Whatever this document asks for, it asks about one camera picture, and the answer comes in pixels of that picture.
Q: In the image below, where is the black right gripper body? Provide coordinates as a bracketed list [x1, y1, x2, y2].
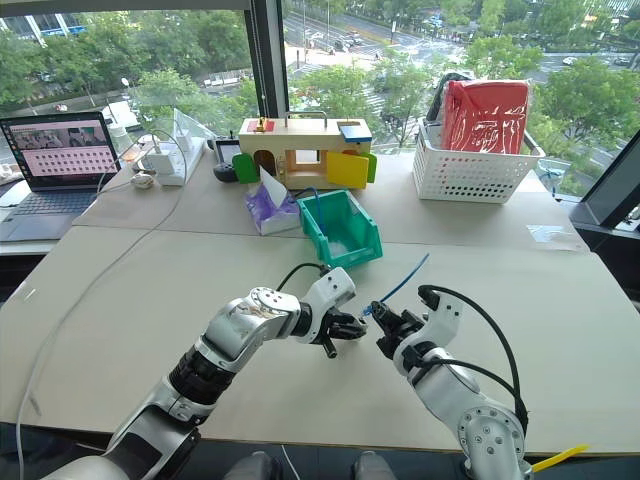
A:
[375, 319, 426, 360]

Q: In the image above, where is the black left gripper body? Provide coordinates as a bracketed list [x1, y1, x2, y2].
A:
[313, 308, 347, 360]

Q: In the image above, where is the blue cable tie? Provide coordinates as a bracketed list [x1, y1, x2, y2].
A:
[361, 252, 431, 316]

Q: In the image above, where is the green plastic bin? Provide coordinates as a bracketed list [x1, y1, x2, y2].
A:
[296, 189, 384, 272]

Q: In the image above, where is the purple tissue pack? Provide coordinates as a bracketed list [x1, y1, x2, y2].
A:
[243, 166, 303, 237]

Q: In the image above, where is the white perforated plastic basket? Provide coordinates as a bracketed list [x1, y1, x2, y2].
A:
[412, 118, 547, 204]

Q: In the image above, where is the clear tape patch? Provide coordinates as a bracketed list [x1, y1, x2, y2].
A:
[525, 223, 582, 252]

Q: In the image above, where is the wooden box with coloured doors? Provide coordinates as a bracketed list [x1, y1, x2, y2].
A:
[232, 111, 379, 192]

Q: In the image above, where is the yellow plastic strip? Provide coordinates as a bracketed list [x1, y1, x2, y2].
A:
[530, 443, 591, 474]

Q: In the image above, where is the black handheld remote with screen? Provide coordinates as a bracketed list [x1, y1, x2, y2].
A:
[213, 131, 242, 167]

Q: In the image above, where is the red plastic-wrapped bag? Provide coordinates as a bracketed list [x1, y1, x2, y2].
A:
[439, 78, 532, 154]

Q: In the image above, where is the white power strip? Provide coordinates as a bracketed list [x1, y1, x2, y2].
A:
[144, 133, 208, 188]

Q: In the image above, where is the black monitor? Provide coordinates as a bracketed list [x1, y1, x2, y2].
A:
[568, 130, 640, 302]

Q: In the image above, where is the white charger block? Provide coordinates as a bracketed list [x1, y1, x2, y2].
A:
[145, 152, 174, 176]

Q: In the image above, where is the clear plastic bag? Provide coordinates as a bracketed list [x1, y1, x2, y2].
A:
[171, 106, 219, 151]

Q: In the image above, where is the white paper cup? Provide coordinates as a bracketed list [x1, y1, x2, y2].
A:
[107, 122, 133, 152]

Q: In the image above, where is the open laptop computer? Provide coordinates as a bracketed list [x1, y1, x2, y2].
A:
[0, 110, 123, 244]

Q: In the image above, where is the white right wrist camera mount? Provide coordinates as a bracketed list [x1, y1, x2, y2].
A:
[392, 288, 464, 375]

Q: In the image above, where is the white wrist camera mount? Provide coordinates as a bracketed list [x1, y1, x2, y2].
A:
[298, 266, 358, 346]
[392, 288, 464, 375]

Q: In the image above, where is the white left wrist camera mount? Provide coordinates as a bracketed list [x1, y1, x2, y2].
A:
[298, 266, 358, 346]

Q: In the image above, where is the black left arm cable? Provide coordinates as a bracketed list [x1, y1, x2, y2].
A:
[275, 262, 334, 293]

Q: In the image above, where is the blue cable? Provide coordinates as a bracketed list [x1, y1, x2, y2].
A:
[299, 186, 329, 239]

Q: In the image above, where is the long white cable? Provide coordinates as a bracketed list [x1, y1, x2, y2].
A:
[14, 128, 189, 480]

